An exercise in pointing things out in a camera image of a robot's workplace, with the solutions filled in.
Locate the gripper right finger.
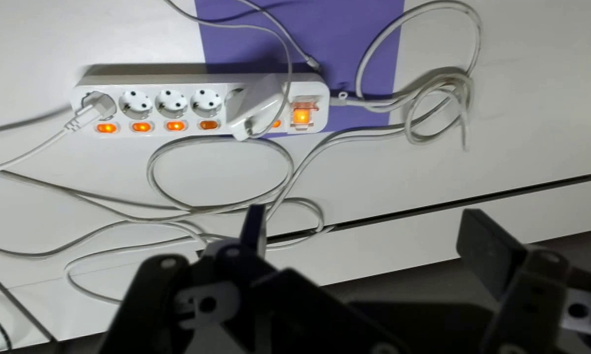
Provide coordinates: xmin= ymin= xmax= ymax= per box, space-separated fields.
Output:
xmin=455 ymin=208 xmax=591 ymax=354

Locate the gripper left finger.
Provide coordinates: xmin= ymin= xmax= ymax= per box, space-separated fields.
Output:
xmin=96 ymin=204 xmax=410 ymax=354

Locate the white power adapter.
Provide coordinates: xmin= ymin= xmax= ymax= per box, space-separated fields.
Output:
xmin=225 ymin=74 xmax=289 ymax=142

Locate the white power strip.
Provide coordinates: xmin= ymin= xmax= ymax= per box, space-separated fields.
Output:
xmin=71 ymin=73 xmax=331 ymax=142

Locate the purple paper sheet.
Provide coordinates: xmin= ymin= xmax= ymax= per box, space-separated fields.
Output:
xmin=195 ymin=0 xmax=405 ymax=133

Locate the white power strip cable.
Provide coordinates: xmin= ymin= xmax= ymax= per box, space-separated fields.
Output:
xmin=64 ymin=0 xmax=482 ymax=305

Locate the thin white charger cable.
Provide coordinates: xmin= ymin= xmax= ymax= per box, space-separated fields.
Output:
xmin=163 ymin=0 xmax=322 ymax=139

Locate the black cable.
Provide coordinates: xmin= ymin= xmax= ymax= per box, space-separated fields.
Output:
xmin=0 ymin=261 xmax=58 ymax=353

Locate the white plug with cable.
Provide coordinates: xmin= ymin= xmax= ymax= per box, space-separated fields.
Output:
xmin=0 ymin=91 xmax=296 ymax=222

